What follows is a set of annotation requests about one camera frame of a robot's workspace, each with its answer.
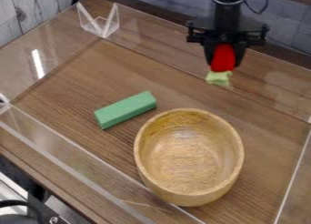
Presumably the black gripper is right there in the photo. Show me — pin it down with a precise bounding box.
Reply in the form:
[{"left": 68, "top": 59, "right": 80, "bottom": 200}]
[{"left": 186, "top": 16, "right": 270, "bottom": 66}]

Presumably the red plush fruit green stem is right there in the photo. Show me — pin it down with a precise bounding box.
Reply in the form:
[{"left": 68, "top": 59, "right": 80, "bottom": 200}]
[{"left": 206, "top": 44, "right": 236, "bottom": 87}]

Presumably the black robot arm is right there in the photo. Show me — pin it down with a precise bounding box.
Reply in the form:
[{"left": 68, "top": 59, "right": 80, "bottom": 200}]
[{"left": 186, "top": 0, "right": 270, "bottom": 72}]

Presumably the green rectangular block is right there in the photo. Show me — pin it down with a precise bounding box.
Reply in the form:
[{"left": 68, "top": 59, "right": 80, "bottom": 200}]
[{"left": 94, "top": 91, "right": 156, "bottom": 129}]

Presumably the wooden oval bowl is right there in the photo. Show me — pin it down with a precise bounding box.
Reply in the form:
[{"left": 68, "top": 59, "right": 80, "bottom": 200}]
[{"left": 134, "top": 108, "right": 244, "bottom": 207}]

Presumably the clear acrylic tray enclosure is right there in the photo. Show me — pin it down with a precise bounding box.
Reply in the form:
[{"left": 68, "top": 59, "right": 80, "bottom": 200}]
[{"left": 0, "top": 2, "right": 311, "bottom": 224}]

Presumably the black clamp mount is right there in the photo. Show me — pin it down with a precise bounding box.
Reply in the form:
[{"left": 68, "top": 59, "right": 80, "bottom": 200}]
[{"left": 0, "top": 194, "right": 72, "bottom": 224}]

